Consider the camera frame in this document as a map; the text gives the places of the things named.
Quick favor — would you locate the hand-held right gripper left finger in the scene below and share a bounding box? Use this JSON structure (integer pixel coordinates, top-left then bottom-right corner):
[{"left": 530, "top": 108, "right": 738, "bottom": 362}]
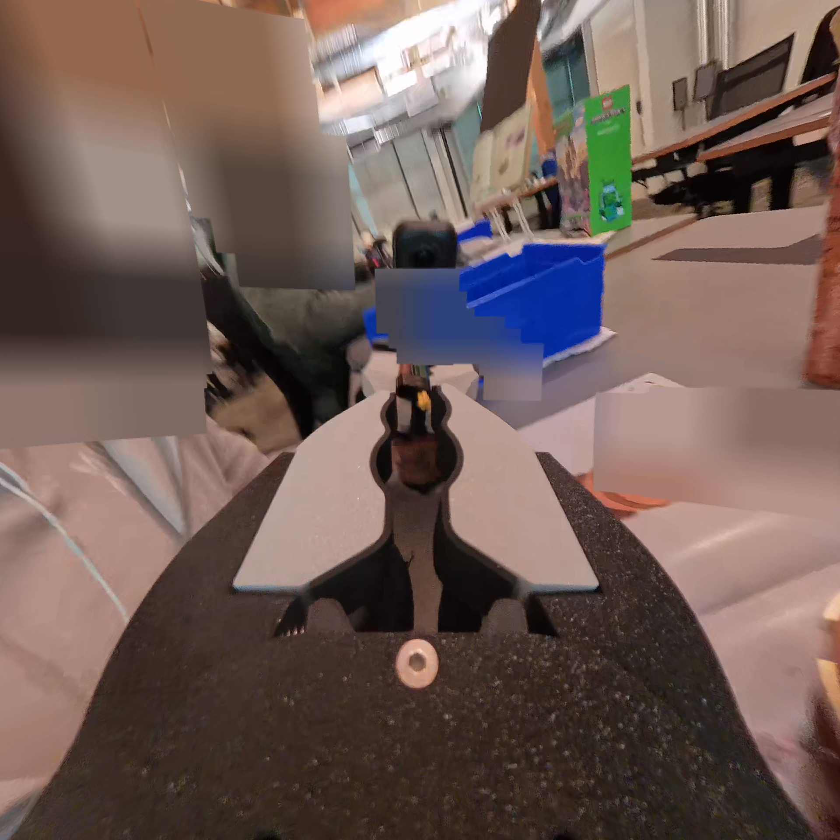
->
[{"left": 233, "top": 390, "right": 421, "bottom": 631}]

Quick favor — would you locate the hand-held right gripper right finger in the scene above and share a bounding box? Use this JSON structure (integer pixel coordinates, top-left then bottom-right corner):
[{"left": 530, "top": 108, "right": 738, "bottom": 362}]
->
[{"left": 433, "top": 386, "right": 599, "bottom": 631}]

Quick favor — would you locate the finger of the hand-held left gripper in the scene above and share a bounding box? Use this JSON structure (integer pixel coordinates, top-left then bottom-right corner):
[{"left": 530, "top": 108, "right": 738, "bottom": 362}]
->
[
  {"left": 360, "top": 357, "right": 398, "bottom": 403},
  {"left": 433, "top": 363, "right": 481, "bottom": 400}
]

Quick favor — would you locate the brown black brick connector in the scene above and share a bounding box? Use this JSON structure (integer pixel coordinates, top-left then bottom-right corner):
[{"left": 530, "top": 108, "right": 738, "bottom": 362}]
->
[{"left": 391, "top": 387, "right": 439, "bottom": 493}]

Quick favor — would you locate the peach brick flower pot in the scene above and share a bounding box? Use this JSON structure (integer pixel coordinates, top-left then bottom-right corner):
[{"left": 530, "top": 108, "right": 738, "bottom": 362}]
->
[{"left": 806, "top": 600, "right": 840, "bottom": 795}]

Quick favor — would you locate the grey desk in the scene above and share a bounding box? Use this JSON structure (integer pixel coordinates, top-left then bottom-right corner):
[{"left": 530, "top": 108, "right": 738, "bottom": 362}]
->
[{"left": 354, "top": 203, "right": 840, "bottom": 500}]

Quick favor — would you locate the dark grey desk mat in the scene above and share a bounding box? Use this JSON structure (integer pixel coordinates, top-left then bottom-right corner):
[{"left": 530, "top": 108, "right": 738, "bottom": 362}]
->
[{"left": 653, "top": 236, "right": 824, "bottom": 267}]

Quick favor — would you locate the open book on stand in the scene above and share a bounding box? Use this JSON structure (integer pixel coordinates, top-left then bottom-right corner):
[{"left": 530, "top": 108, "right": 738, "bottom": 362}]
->
[{"left": 469, "top": 105, "right": 538, "bottom": 206}]

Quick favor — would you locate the white paper sheet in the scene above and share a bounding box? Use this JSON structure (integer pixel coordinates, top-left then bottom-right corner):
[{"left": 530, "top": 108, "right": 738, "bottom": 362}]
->
[{"left": 541, "top": 327, "right": 619, "bottom": 370}]

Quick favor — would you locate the large blue plastic bin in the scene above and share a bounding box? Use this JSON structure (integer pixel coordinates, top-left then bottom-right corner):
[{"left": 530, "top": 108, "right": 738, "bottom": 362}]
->
[{"left": 364, "top": 220, "right": 608, "bottom": 366}]

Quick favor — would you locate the dark brown display board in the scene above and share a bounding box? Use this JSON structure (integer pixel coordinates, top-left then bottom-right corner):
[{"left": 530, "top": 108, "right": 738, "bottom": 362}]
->
[{"left": 482, "top": 0, "right": 557, "bottom": 179}]

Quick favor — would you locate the green building set box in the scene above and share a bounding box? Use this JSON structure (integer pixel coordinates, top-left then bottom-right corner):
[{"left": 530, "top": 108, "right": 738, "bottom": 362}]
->
[{"left": 554, "top": 84, "right": 635, "bottom": 238}]

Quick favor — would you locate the building instruction booklet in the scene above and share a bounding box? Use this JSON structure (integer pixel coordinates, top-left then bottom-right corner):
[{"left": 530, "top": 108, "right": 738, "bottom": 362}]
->
[{"left": 518, "top": 373, "right": 840, "bottom": 621}]

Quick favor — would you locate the wood edged office table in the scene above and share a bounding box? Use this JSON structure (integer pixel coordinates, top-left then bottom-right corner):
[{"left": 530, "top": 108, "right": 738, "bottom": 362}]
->
[
  {"left": 696, "top": 112, "right": 836, "bottom": 214},
  {"left": 633, "top": 72, "right": 837, "bottom": 198}
]

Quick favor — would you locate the orchid building set box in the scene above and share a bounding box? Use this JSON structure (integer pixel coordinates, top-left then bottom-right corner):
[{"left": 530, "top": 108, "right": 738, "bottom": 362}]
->
[{"left": 804, "top": 85, "right": 840, "bottom": 389}]

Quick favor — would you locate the thin white cable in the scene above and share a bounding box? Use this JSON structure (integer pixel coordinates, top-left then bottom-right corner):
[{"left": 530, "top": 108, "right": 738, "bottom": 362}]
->
[{"left": 0, "top": 462, "right": 130, "bottom": 626}]

